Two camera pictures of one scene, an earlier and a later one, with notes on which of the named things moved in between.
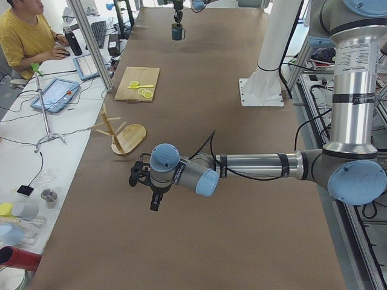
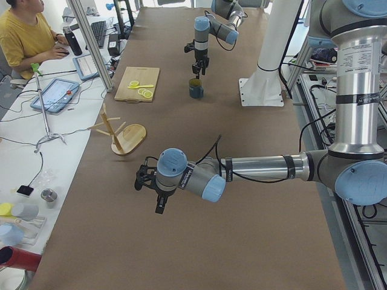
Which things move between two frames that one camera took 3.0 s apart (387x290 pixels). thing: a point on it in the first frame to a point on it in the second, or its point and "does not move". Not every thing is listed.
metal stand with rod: [36, 68] does not move
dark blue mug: [178, 32] to [196, 88]
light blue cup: [11, 234] does not move
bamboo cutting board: [144, 75] does not move
